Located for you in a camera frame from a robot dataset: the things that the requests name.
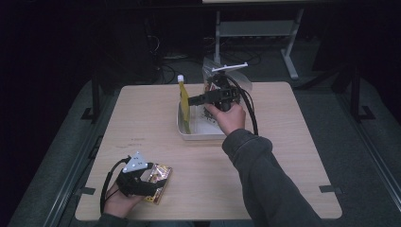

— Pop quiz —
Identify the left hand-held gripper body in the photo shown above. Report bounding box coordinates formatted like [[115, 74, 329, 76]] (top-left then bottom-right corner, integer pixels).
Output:
[[116, 150, 153, 198]]

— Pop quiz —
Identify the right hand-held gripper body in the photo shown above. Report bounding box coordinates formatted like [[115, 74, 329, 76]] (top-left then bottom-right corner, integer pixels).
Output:
[[204, 61, 249, 112]]

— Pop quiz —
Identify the yellow green duck print packet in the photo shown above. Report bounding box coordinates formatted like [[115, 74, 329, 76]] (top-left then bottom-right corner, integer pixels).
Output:
[[177, 74, 192, 135]]

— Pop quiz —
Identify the golden yellow snack packet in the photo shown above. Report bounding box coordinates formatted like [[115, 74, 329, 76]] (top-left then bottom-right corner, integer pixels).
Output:
[[140, 163, 174, 205]]

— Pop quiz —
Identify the white plastic tray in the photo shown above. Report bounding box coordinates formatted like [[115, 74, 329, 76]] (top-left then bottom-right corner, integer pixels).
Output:
[[176, 100, 229, 142]]

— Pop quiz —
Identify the person's left hand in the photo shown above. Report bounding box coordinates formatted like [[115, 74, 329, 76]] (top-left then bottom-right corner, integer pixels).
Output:
[[104, 183, 145, 219]]

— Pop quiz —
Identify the person's right hand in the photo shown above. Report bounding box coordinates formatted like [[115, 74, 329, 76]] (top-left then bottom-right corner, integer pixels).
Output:
[[204, 104, 247, 137]]

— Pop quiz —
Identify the grey tape strip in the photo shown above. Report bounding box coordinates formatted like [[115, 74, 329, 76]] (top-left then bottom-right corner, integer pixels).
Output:
[[75, 186, 96, 197], [319, 184, 344, 195]]

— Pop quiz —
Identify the black metal stand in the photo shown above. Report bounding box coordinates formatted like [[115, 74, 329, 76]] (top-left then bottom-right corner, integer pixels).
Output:
[[80, 74, 105, 121], [330, 64, 376, 122]]

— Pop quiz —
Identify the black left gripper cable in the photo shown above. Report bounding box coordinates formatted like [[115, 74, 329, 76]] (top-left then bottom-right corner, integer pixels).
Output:
[[99, 155, 132, 216]]

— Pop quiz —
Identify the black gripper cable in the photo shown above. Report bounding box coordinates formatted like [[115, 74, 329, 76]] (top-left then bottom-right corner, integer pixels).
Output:
[[99, 155, 132, 216], [226, 75, 260, 136]]

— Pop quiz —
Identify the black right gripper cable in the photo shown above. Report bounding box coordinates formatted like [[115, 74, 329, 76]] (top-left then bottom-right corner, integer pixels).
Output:
[[226, 75, 260, 136]]

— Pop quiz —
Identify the white metal desk frame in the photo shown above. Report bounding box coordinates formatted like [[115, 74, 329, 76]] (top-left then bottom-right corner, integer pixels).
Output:
[[213, 9, 305, 80]]

